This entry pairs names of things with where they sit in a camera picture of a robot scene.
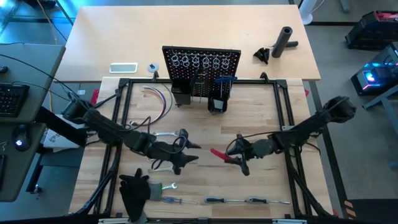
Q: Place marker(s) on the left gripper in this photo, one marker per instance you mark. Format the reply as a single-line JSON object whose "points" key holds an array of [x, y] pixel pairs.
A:
{"points": [[169, 151]]}

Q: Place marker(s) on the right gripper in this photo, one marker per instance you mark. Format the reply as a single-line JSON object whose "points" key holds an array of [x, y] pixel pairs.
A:
{"points": [[248, 151]]}

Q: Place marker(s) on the red hand tool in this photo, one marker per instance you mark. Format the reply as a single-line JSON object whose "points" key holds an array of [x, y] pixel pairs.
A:
{"points": [[216, 152]]}

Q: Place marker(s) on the grey and black screwdriver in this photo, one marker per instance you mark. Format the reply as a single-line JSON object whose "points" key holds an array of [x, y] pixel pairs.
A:
{"points": [[256, 200], [214, 200]]}

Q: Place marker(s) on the blue hand tool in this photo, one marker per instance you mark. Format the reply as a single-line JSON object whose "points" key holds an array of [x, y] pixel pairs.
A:
{"points": [[225, 80]]}

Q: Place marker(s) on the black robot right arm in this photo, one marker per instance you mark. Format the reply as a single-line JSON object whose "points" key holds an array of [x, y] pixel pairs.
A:
{"points": [[311, 124]]}

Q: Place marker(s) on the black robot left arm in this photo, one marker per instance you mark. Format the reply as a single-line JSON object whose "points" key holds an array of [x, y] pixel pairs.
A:
{"points": [[109, 129]]}

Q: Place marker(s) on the grey glove green cuff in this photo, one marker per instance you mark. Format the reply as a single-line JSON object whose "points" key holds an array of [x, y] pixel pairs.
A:
{"points": [[155, 191]]}

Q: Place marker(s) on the wide black plastic bin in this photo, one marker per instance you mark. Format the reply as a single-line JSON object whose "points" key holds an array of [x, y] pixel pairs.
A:
{"points": [[226, 104]]}

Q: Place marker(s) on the tall black plastic bin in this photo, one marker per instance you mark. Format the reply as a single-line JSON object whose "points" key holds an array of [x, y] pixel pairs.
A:
{"points": [[182, 96]]}

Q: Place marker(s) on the silver double prong hook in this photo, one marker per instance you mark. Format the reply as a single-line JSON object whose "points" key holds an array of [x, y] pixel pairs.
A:
{"points": [[222, 91], [203, 91]]}

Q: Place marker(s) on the black work glove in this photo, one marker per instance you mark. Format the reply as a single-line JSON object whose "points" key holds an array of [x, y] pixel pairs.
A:
{"points": [[133, 193]]}

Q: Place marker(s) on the black perforated pegboard stand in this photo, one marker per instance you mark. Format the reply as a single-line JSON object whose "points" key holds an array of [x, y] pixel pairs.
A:
{"points": [[183, 73]]}

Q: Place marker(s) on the silver aluminium bar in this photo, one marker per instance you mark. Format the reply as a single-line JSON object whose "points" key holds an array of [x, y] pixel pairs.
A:
{"points": [[113, 221], [289, 221]]}

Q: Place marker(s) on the grey round disc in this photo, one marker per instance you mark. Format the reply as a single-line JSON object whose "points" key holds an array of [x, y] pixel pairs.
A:
{"points": [[153, 67]]}

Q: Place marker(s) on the red clamp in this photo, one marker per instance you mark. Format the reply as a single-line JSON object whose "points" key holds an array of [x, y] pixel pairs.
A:
{"points": [[307, 93], [94, 97]]}

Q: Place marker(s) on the white smartphone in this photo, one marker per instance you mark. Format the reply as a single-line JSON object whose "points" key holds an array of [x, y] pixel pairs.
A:
{"points": [[123, 68]]}

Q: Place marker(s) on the grey cylinder tube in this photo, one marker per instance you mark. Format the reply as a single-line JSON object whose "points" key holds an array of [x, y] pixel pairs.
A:
{"points": [[281, 43]]}

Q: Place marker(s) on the light wooden desk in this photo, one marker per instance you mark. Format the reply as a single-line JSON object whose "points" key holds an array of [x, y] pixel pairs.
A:
{"points": [[186, 28]]}

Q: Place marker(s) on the short black rod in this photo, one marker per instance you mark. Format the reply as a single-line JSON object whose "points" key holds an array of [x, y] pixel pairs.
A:
{"points": [[293, 43]]}

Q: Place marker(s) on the white cardboard box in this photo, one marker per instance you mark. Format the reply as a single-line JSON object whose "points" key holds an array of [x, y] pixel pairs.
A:
{"points": [[59, 141]]}

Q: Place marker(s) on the black support strut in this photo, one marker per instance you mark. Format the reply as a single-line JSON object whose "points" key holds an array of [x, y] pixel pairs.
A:
{"points": [[59, 126]]}

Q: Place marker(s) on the black mat hazard stripes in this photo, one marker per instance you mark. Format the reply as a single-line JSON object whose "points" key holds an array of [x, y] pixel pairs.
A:
{"points": [[373, 211]]}

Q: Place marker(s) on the RGB lit computer tower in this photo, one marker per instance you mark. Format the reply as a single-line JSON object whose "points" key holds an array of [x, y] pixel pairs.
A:
{"points": [[376, 79]]}

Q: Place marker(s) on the black computer mouse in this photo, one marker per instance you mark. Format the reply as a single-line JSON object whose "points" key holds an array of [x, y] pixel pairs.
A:
{"points": [[21, 138]]}

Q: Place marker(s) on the grey side desk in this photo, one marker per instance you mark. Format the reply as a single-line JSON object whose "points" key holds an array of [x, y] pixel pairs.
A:
{"points": [[31, 62]]}

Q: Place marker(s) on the black equipment case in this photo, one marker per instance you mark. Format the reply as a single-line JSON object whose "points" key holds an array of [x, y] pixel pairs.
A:
{"points": [[370, 31]]}

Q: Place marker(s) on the black RGB keyboard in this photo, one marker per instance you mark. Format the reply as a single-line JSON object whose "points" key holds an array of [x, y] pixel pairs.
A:
{"points": [[12, 99]]}

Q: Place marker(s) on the black aluminium extrusion frame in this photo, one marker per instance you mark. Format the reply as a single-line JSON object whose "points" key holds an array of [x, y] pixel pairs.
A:
{"points": [[264, 81]]}

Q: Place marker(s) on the black angular bracket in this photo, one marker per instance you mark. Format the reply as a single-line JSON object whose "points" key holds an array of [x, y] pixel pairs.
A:
{"points": [[262, 54]]}

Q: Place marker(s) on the white pedestal stand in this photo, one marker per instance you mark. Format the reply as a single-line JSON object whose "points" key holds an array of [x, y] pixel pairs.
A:
{"points": [[308, 17]]}

